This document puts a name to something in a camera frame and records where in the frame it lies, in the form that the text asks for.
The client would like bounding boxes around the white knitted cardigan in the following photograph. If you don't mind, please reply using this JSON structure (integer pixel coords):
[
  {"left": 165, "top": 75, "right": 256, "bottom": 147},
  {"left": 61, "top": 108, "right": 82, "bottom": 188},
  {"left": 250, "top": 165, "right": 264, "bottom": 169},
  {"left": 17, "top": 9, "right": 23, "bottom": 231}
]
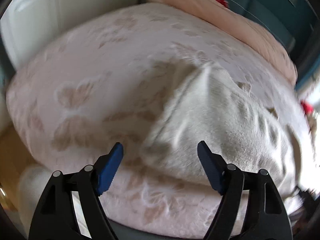
[{"left": 140, "top": 62, "right": 313, "bottom": 197}]

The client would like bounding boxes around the red and cream plush toy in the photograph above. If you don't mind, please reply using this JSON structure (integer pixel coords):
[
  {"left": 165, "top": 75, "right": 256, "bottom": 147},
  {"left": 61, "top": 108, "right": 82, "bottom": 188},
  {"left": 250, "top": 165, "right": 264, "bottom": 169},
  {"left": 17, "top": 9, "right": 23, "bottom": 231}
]
[{"left": 300, "top": 100, "right": 318, "bottom": 131}]

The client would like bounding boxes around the pink butterfly-pattern blanket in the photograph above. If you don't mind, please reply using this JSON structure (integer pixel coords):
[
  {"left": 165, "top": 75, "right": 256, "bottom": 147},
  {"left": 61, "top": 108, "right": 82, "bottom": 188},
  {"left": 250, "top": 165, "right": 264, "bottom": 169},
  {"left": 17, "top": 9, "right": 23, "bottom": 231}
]
[{"left": 6, "top": 3, "right": 316, "bottom": 239}]

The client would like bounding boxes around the white wardrobe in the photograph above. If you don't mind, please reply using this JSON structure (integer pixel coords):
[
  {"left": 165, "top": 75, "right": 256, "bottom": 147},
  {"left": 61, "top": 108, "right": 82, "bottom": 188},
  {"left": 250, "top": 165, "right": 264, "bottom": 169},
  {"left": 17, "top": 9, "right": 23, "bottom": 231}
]
[{"left": 1, "top": 0, "right": 138, "bottom": 69}]

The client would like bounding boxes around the teal headboard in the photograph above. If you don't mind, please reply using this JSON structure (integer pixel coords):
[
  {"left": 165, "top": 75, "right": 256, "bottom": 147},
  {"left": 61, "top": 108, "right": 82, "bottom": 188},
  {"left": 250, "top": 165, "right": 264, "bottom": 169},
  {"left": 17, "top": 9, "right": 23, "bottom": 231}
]
[{"left": 226, "top": 0, "right": 319, "bottom": 87}]

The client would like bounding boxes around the peach pink quilt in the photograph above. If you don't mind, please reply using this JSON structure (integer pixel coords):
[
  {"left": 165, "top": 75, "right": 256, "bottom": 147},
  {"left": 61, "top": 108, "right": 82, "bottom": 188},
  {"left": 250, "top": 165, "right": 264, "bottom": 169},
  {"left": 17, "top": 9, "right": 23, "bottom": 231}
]
[{"left": 147, "top": 0, "right": 298, "bottom": 86}]

